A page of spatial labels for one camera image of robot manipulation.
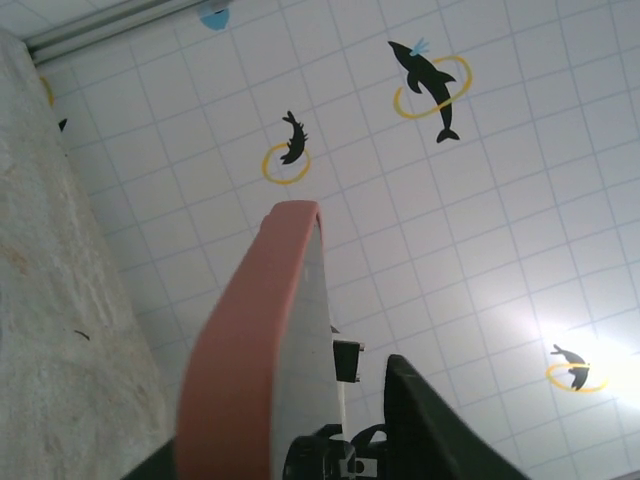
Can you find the black fish blue circle sticker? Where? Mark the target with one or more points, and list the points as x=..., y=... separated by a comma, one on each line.
x=215, y=17

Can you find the coral pink phone case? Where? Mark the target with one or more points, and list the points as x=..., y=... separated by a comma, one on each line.
x=235, y=375

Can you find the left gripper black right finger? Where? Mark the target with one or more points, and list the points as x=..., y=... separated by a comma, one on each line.
x=430, y=440

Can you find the aluminium corner post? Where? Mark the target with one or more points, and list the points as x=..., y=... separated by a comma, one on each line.
x=115, y=25

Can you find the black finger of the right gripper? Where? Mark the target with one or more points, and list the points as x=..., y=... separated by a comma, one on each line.
x=347, y=362

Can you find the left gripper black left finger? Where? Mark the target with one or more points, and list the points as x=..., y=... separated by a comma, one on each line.
x=160, y=467

